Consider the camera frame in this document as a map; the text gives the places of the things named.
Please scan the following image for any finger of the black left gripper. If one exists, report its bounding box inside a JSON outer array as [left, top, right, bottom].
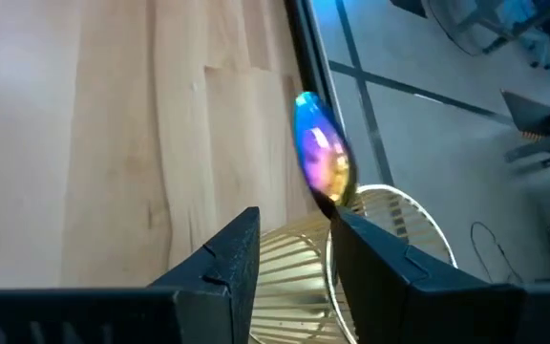
[[329, 205, 550, 344], [0, 205, 262, 344]]

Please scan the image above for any iridescent rainbow metal spoon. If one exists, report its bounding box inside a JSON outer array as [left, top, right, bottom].
[[292, 90, 359, 220]]

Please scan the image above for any black floor cable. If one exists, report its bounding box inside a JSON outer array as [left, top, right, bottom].
[[468, 220, 525, 284]]

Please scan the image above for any gold wire utensil holder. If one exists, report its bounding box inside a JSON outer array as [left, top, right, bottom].
[[247, 183, 459, 344]]

